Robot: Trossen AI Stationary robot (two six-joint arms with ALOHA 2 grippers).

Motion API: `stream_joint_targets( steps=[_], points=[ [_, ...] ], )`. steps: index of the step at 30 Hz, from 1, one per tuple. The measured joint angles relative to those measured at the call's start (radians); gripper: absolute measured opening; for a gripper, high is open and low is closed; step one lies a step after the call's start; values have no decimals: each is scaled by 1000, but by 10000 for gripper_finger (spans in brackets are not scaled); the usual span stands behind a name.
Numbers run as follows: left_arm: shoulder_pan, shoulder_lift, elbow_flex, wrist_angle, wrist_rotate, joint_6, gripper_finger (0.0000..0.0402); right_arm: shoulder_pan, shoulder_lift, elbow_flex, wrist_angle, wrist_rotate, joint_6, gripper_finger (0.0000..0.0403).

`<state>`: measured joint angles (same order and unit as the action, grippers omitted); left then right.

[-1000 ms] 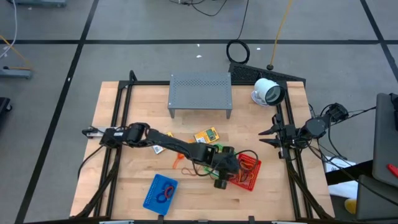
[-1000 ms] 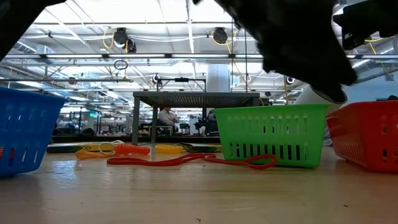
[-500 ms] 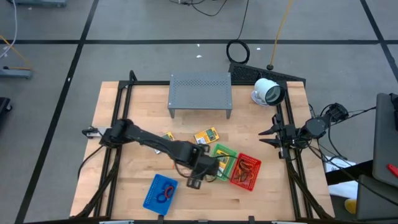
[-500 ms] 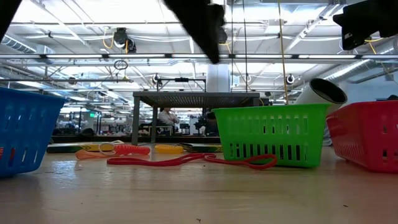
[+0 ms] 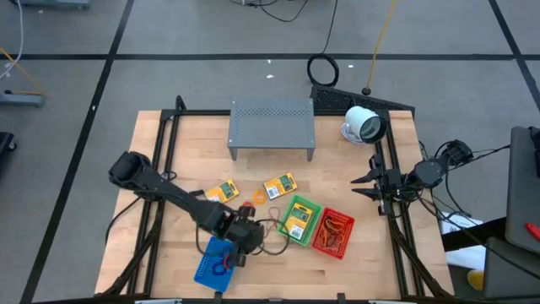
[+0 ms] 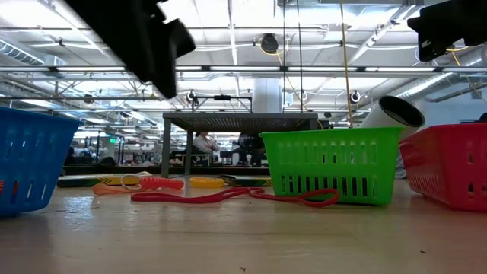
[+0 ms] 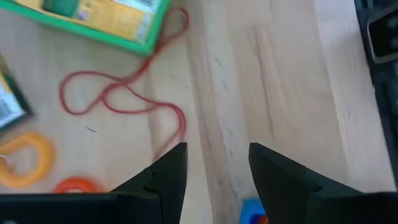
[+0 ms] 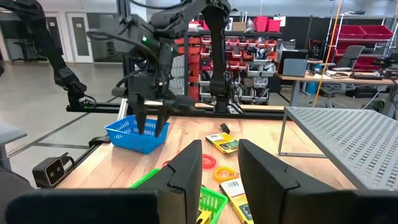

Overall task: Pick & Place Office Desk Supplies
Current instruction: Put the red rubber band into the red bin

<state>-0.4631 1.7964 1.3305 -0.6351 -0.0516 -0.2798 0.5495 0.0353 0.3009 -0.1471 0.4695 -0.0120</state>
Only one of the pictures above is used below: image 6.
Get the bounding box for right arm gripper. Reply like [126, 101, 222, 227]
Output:
[406, 0, 487, 62]

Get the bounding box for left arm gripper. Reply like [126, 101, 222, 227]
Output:
[64, 0, 197, 100]

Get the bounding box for orange spiral wrist coil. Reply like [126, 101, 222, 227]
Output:
[139, 176, 186, 191]
[92, 171, 153, 196]

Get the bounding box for red rubber band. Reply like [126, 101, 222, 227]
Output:
[130, 186, 266, 204]
[249, 187, 340, 209]

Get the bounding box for yellow green crayon box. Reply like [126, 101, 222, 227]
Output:
[56, 174, 142, 189]
[219, 174, 273, 188]

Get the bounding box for blue plastic basket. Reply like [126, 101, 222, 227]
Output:
[0, 106, 82, 218]

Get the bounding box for green plastic basket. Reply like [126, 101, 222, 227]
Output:
[259, 126, 406, 206]

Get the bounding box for person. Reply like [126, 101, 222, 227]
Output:
[192, 131, 221, 156]

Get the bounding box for grey perforated metal shelf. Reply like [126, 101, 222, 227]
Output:
[161, 112, 320, 178]

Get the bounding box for red plastic basket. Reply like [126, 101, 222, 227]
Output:
[398, 123, 487, 213]

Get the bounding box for yellow hanging cord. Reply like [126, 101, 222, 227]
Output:
[339, 0, 355, 129]

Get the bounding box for black ceiling cord reel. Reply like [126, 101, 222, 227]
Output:
[259, 33, 281, 55]

